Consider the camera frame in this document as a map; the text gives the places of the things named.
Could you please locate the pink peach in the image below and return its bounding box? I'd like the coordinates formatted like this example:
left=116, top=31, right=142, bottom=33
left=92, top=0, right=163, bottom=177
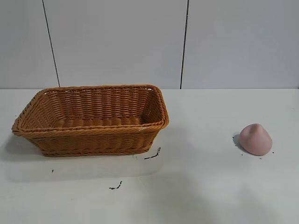
left=238, top=123, right=273, bottom=156

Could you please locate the brown woven wicker basket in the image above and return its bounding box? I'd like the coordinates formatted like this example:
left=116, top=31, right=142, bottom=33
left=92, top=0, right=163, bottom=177
left=11, top=84, right=170, bottom=157

